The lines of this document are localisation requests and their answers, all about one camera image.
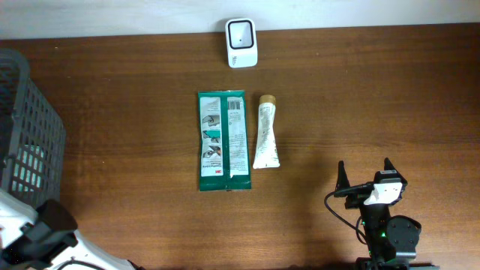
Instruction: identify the grey plastic mesh basket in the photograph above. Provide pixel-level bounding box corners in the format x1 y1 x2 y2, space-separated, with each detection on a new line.
1 49 66 208

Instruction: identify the green 3M package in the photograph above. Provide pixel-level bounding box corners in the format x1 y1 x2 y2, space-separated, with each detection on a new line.
198 91 251 191

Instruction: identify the right black camera cable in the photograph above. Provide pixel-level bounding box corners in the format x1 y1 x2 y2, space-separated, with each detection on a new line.
323 182 376 245

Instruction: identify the white tube with gold cap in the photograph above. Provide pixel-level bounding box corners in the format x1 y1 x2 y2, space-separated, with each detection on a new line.
253 94 280 169

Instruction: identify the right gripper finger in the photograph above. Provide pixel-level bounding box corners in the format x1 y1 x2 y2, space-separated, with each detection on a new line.
334 160 350 192
383 157 396 171

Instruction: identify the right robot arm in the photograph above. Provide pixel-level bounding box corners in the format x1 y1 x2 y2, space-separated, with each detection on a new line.
324 158 439 270

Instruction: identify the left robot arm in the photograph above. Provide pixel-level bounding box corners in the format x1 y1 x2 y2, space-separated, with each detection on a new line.
1 190 144 270

